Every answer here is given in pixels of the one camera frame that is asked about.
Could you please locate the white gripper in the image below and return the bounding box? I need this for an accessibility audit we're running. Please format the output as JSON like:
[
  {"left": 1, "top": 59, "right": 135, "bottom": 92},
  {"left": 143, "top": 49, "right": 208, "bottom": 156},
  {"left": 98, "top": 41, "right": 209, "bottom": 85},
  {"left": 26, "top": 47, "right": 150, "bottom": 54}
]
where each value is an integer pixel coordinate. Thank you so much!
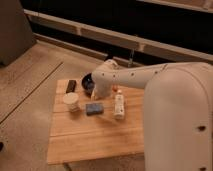
[{"left": 91, "top": 80, "right": 112, "bottom": 100}]

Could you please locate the dark ceramic bowl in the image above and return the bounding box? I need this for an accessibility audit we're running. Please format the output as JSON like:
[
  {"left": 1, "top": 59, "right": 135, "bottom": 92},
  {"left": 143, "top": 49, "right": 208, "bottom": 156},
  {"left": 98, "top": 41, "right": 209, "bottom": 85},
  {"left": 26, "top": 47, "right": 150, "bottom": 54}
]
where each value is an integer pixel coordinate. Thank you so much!
[{"left": 81, "top": 74, "right": 95, "bottom": 96}]

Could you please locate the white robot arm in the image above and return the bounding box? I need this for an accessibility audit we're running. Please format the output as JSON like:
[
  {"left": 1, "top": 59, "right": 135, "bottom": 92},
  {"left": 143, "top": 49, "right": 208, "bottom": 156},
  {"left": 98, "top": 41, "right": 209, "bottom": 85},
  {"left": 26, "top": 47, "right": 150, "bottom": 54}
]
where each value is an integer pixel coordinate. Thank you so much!
[{"left": 92, "top": 60, "right": 213, "bottom": 171}]

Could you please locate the blue sponge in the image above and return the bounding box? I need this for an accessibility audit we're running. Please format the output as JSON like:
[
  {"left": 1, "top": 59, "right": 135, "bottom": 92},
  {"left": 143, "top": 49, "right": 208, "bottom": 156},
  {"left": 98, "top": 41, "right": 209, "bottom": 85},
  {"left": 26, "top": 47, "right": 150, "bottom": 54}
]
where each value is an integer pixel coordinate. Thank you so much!
[{"left": 86, "top": 103, "right": 104, "bottom": 116}]

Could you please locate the white bottle with red cap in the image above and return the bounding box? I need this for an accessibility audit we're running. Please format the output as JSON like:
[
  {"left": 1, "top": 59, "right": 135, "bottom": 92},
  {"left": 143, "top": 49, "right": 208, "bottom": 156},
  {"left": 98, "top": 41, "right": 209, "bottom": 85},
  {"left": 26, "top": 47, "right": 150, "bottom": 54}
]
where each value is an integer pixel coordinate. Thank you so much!
[{"left": 114, "top": 90, "right": 125, "bottom": 119}]

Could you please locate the dark rectangular block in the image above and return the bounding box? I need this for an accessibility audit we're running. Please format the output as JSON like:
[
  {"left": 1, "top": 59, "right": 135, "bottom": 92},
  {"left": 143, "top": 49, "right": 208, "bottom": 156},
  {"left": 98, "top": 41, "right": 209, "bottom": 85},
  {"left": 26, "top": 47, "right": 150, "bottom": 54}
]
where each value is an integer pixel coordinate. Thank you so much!
[{"left": 66, "top": 80, "right": 77, "bottom": 93}]

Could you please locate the white paper cup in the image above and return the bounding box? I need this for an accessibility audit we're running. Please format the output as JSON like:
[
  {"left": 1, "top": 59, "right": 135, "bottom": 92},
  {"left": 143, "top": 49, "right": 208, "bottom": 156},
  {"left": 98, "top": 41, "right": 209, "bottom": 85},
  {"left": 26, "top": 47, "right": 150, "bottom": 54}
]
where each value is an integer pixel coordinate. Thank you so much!
[{"left": 63, "top": 92, "right": 79, "bottom": 112}]

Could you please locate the white metal railing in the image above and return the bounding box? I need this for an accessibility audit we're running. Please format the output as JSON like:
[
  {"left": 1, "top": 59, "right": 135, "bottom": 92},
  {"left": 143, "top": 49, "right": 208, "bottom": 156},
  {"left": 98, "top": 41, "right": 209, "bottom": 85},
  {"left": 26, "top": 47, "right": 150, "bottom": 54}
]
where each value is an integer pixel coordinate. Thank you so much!
[{"left": 24, "top": 9, "right": 213, "bottom": 63}]

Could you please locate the grey cabinet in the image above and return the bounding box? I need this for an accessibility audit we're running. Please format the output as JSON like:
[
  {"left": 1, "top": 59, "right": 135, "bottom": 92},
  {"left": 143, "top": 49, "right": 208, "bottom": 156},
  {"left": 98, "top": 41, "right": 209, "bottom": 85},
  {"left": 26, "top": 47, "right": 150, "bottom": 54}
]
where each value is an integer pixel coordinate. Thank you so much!
[{"left": 0, "top": 0, "right": 36, "bottom": 66}]

